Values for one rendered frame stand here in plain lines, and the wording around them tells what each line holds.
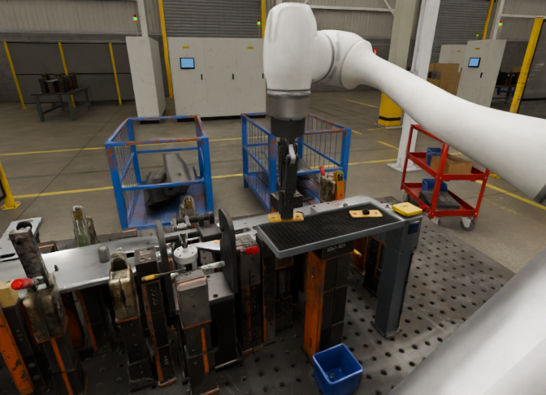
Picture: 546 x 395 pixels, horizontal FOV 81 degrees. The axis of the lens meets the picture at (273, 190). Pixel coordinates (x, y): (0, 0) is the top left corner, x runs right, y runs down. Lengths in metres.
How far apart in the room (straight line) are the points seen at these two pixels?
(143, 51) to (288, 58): 8.11
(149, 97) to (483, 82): 9.01
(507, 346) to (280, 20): 0.57
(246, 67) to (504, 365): 8.81
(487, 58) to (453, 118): 10.64
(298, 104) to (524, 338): 0.52
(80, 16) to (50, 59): 2.73
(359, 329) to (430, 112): 0.87
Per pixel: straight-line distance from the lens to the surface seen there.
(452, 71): 14.31
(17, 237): 0.89
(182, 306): 0.82
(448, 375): 0.28
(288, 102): 0.66
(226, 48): 8.84
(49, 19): 15.49
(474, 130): 0.50
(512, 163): 0.49
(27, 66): 13.42
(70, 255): 1.18
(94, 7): 15.19
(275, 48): 0.65
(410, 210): 1.00
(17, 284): 0.84
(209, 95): 8.82
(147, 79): 8.72
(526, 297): 0.28
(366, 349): 1.18
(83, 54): 12.98
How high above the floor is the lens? 1.56
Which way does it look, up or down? 23 degrees down
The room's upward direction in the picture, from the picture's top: straight up
